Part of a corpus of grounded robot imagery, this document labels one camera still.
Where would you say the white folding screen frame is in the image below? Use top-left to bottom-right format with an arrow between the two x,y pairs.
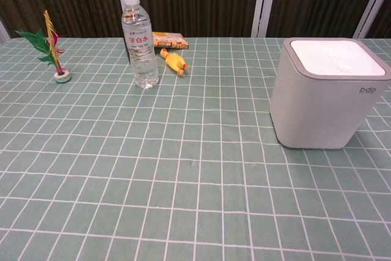
0,0 -> 391,42

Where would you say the white lidded trash bin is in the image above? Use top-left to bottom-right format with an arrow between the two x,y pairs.
269,37 -> 391,150

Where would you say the clear plastic water bottle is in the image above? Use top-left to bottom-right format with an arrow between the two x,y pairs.
121,0 -> 160,89

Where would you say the green checked tablecloth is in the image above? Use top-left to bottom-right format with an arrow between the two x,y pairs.
0,36 -> 391,261

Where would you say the yellow snack packet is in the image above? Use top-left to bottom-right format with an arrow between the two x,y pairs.
152,31 -> 189,50

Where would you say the colourful feather shuttlecock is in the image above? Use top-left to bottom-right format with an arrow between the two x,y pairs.
15,9 -> 71,84

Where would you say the yellow rubber chicken toy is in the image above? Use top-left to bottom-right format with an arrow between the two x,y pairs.
159,48 -> 190,76

